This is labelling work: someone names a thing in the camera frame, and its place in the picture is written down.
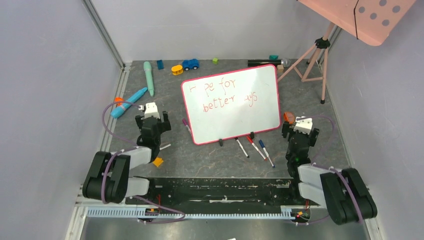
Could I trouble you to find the red marker cap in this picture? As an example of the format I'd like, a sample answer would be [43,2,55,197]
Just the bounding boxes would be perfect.
[246,136,254,144]

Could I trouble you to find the pink framed whiteboard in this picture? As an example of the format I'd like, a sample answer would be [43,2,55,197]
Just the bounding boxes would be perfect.
[180,64,282,145]

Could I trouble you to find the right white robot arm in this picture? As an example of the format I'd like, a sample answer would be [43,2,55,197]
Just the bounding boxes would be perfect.
[281,117,378,225]

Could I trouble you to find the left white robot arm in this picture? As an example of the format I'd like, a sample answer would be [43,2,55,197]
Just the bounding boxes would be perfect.
[82,111,172,204]

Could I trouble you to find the purple whiteboard marker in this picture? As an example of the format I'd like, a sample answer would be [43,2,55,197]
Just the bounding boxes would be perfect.
[182,118,192,135]

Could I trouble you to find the green whiteboard marker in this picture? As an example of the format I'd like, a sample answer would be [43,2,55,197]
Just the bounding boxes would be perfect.
[159,143,171,150]

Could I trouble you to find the blue whiteboard marker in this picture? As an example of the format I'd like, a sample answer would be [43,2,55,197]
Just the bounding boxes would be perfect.
[259,139,276,168]

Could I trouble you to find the black whiteboard marker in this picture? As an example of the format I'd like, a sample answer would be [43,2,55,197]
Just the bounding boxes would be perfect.
[234,137,250,158]

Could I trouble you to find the orange semicircle toy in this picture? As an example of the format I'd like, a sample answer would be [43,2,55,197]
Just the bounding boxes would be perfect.
[283,111,296,124]

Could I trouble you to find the large blue toy crayon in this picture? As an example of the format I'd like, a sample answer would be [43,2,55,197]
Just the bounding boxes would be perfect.
[110,87,148,119]

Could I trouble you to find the small orange toy piece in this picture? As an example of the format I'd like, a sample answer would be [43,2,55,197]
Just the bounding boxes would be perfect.
[114,97,125,106]

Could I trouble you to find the yellow orange plastic block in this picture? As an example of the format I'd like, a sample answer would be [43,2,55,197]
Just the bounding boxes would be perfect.
[152,157,164,168]

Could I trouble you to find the large mint toy crayon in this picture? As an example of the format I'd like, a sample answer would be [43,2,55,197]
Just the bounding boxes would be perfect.
[143,61,155,97]

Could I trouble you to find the wooden small block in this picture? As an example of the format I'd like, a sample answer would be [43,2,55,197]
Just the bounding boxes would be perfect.
[276,65,285,73]

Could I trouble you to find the dark blue small block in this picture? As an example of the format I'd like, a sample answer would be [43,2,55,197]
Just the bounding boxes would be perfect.
[156,60,165,70]

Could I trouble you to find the blue toy car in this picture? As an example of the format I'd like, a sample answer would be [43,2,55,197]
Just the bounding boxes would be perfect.
[182,58,200,71]

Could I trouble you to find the teal small block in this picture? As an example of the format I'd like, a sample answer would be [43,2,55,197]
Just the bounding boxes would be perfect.
[268,55,279,60]

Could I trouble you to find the black cylinder tube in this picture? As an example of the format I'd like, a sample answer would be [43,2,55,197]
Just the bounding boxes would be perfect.
[247,59,283,68]

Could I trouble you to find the pink perforated panel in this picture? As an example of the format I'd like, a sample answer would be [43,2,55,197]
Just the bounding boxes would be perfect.
[300,0,416,47]

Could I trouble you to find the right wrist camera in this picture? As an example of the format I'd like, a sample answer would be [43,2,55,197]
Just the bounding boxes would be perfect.
[293,116,313,135]

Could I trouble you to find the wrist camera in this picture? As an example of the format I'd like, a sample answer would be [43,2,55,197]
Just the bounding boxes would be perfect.
[293,116,313,135]
[138,102,161,119]

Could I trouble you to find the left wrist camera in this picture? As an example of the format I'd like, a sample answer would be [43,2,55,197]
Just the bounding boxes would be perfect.
[138,102,161,119]

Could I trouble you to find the yellow toy ring block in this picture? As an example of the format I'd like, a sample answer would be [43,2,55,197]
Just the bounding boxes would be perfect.
[171,64,184,76]

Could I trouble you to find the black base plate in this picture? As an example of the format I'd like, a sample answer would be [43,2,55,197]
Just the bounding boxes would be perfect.
[142,177,317,214]

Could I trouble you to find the white slotted cable duct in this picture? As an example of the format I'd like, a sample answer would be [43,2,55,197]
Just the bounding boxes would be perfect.
[86,205,295,220]

